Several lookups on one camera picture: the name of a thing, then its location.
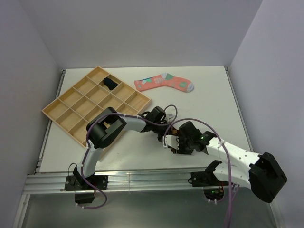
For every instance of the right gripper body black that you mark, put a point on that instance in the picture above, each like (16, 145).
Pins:
(185, 146)

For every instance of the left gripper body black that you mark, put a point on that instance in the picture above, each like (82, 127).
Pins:
(160, 130)

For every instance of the navy ankle sock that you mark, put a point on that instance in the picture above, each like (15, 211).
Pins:
(109, 83)

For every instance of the brown orange argyle sock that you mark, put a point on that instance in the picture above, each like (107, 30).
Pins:
(174, 132)

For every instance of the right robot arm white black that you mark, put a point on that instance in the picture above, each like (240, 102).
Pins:
(260, 173)

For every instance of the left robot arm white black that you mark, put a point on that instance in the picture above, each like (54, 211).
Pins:
(107, 126)

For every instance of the pink patterned sock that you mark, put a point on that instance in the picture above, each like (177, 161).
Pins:
(164, 80)

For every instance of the wooden compartment tray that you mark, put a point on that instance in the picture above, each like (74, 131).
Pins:
(82, 97)

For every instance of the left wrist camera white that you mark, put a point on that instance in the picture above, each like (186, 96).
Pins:
(169, 117)

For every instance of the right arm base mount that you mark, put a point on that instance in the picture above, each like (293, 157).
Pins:
(206, 178)

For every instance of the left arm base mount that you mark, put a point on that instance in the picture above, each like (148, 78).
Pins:
(85, 190)

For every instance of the aluminium frame rail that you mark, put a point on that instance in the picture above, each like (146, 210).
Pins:
(118, 181)

